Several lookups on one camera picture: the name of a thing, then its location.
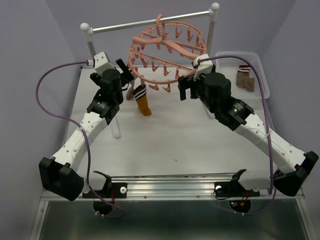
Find mustard yellow sock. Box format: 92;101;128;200
132;85;152;116

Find pink round clip hanger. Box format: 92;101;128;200
128;14;207;92

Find brown striped sock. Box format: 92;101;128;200
126;80;135;101

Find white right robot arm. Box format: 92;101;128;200
178;72;319;197

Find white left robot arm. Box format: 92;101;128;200
39;57;134;201

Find white plastic basket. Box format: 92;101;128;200
216;51;270;100

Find brown sock in basket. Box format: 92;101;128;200
236;65;255;92

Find white clothes rack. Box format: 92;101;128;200
79;2;221;140

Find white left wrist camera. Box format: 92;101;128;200
86;51;115;76

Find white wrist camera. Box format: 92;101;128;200
192;53;214;81
86;51;115;76

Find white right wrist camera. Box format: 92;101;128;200
192;53;214;81

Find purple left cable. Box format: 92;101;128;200
35;60;127;219

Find aluminium mounting rail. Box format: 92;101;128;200
74;172;306;200

